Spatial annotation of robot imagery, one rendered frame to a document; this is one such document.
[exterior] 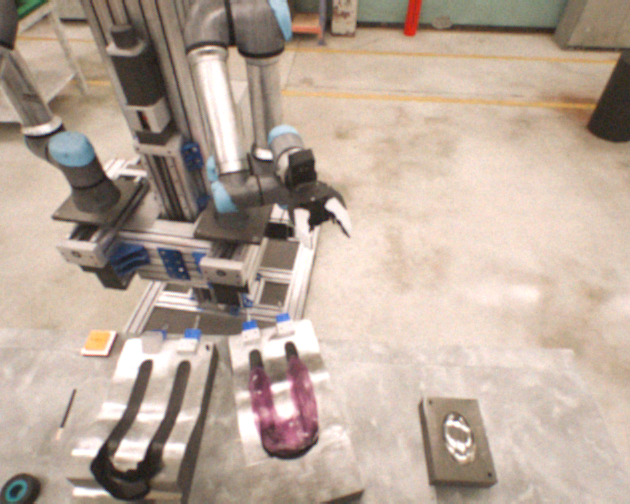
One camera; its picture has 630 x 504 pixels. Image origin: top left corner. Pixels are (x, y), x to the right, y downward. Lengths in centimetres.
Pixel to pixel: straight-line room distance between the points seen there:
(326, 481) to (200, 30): 104
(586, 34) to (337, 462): 568
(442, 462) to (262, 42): 109
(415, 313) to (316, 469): 148
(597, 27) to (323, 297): 481
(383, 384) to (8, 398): 110
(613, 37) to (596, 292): 393
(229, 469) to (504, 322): 180
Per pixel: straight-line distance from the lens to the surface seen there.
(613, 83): 429
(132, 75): 124
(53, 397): 143
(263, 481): 105
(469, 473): 116
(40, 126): 151
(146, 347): 126
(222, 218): 128
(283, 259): 228
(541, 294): 275
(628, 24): 628
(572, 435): 139
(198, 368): 120
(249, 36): 101
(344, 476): 105
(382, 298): 240
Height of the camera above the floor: 194
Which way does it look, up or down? 48 degrees down
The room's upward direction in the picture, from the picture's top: straight up
